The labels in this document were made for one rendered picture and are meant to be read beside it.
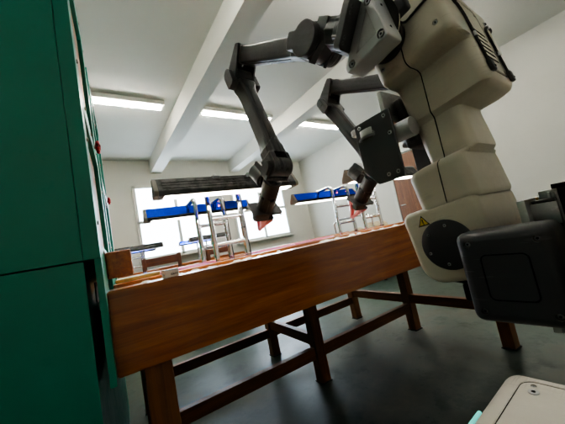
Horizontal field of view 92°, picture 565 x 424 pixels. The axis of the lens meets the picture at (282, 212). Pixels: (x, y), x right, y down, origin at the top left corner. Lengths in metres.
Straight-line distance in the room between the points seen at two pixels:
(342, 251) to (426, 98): 0.54
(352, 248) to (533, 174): 4.56
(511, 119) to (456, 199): 4.91
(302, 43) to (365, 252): 0.71
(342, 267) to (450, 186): 0.48
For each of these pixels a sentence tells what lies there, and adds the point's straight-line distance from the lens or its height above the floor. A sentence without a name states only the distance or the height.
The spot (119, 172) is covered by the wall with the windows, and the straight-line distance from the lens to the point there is 6.36.
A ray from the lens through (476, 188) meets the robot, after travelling 0.64.
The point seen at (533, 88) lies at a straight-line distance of 5.54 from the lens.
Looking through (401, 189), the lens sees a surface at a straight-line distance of 6.10.
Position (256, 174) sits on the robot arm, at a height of 1.02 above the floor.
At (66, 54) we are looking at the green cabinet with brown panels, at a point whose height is 1.30.
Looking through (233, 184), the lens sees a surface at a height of 1.06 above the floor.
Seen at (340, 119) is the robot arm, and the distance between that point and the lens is 1.22.
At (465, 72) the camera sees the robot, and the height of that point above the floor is 1.05.
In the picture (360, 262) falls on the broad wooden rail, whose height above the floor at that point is 0.67.
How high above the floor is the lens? 0.80
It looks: 6 degrees up
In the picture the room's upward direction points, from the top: 11 degrees counter-clockwise
